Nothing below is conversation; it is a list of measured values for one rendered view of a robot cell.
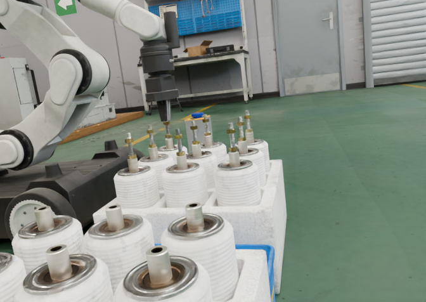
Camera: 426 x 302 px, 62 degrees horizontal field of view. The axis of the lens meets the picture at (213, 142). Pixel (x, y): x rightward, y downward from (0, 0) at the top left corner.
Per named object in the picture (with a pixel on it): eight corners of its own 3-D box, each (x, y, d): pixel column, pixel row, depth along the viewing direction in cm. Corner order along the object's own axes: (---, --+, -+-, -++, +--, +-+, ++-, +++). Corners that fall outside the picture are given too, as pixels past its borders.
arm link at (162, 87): (161, 98, 109) (156, 58, 107) (189, 96, 105) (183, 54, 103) (136, 103, 98) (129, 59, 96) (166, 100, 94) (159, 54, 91)
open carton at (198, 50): (192, 58, 574) (190, 44, 569) (214, 55, 555) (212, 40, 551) (183, 58, 547) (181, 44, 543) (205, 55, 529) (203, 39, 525)
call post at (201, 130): (196, 210, 121) (184, 120, 116) (201, 203, 128) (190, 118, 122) (216, 210, 119) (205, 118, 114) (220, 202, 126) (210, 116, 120)
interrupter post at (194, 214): (184, 233, 46) (181, 209, 45) (190, 224, 48) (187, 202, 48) (202, 233, 45) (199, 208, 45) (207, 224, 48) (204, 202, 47)
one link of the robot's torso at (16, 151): (-28, 174, 121) (-38, 136, 119) (16, 159, 140) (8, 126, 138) (23, 170, 116) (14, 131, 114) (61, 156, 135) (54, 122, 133)
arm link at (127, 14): (151, 42, 93) (106, 18, 93) (161, 44, 102) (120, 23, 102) (162, 18, 91) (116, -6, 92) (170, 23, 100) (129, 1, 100)
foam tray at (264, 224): (106, 288, 81) (91, 214, 77) (167, 218, 118) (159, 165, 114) (279, 295, 71) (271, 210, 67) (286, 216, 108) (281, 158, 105)
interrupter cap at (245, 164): (210, 170, 75) (210, 167, 75) (230, 161, 81) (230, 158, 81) (240, 173, 70) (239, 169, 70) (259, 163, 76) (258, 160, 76)
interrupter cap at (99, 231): (77, 241, 47) (76, 236, 47) (107, 218, 54) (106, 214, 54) (128, 242, 45) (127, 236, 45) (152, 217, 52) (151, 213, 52)
